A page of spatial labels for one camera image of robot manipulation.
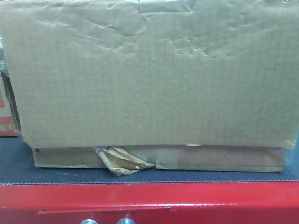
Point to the right silver bolt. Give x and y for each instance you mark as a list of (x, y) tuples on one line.
[(126, 221)]

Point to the crumpled yellow packing tape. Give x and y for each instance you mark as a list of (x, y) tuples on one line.
[(120, 162)]

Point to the red metal table frame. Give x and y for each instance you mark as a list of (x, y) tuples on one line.
[(171, 203)]

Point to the large brown cardboard box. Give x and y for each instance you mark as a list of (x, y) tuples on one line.
[(154, 72)]

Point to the flat cardboard box underneath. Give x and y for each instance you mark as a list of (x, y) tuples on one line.
[(172, 157)]

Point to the red printed cardboard box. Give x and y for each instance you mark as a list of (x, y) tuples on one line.
[(9, 119)]

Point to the left silver bolt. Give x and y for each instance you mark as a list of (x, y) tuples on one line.
[(88, 221)]

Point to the silver bolt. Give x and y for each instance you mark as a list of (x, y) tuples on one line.
[(88, 221), (126, 221)]

